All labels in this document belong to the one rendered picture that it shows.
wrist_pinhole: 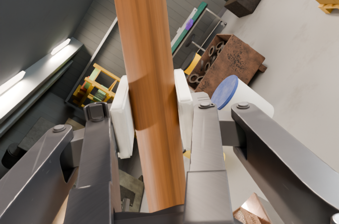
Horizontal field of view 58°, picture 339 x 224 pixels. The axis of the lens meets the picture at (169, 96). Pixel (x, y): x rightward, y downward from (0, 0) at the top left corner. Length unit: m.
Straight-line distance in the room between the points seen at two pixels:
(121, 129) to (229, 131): 0.06
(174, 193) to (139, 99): 0.07
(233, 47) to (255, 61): 0.39
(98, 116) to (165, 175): 0.07
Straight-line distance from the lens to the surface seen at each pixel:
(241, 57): 4.54
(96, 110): 0.16
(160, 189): 0.22
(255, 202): 2.42
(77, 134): 0.16
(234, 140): 0.16
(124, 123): 0.17
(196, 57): 5.75
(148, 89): 0.18
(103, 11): 8.89
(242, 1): 6.75
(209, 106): 0.16
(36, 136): 5.74
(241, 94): 3.63
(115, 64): 9.14
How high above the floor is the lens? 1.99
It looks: 13 degrees down
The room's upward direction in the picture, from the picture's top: 58 degrees counter-clockwise
